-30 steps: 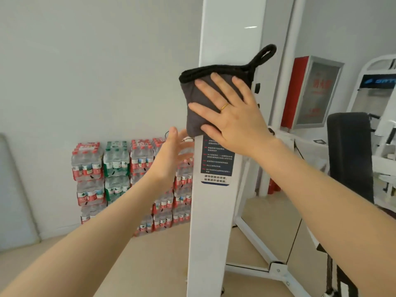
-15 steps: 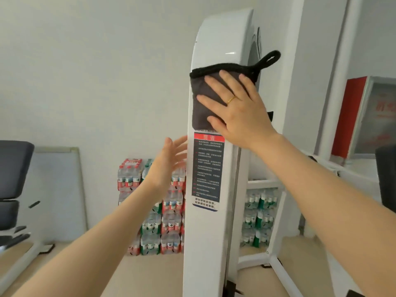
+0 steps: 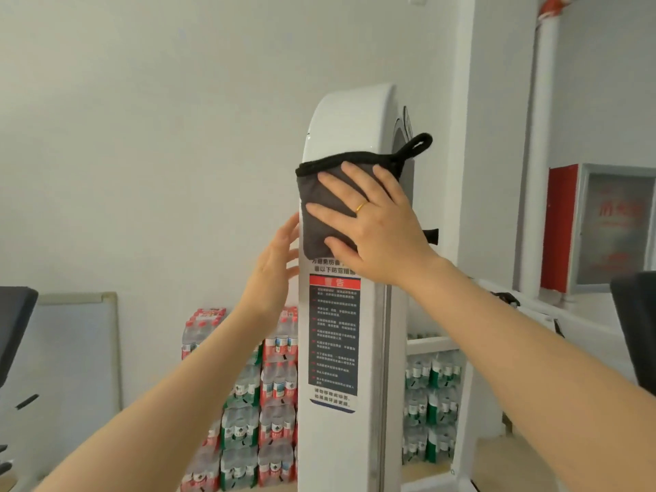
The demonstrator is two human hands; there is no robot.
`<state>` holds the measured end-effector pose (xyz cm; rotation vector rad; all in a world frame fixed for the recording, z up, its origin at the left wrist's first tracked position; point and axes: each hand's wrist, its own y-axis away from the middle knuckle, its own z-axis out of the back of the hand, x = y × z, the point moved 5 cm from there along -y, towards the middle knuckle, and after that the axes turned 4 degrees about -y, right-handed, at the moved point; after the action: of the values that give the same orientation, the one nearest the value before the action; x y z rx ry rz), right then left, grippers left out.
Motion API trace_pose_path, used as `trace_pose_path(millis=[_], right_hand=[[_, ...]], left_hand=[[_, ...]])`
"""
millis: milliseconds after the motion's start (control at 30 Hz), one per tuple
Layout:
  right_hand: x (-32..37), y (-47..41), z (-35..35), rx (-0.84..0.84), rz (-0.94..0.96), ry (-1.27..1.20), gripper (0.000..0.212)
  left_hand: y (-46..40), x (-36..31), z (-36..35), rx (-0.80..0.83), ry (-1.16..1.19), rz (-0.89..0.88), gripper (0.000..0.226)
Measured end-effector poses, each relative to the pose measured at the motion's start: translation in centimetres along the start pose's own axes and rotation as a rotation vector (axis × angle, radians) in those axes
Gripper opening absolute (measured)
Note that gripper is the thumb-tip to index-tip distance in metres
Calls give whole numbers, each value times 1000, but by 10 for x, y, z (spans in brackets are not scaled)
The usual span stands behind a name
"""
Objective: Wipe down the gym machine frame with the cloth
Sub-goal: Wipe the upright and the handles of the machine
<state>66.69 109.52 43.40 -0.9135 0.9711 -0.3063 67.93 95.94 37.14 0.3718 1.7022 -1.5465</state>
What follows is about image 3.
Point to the person's right forearm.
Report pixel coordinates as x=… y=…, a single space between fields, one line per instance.
x=538 y=379

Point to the dark warning label sticker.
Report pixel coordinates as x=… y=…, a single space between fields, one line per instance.
x=333 y=343

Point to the person's left hand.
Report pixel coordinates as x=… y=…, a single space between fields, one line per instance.
x=271 y=281

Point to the person's left forearm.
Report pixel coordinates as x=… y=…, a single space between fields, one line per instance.
x=169 y=415

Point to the person's right hand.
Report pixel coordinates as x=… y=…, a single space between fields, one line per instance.
x=384 y=235

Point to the black padded weight bench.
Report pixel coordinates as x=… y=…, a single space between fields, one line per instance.
x=15 y=317

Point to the white vertical pipe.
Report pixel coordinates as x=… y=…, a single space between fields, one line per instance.
x=538 y=148

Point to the framed whiteboard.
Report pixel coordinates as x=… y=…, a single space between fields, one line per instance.
x=77 y=363

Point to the black pulley carriage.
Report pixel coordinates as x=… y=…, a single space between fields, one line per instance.
x=430 y=236

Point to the dark grey cleaning cloth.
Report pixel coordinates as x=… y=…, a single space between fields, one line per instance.
x=312 y=220

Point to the stack of water bottle packs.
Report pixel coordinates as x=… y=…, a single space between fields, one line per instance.
x=274 y=384

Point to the white gym machine frame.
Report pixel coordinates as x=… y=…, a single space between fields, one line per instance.
x=353 y=120

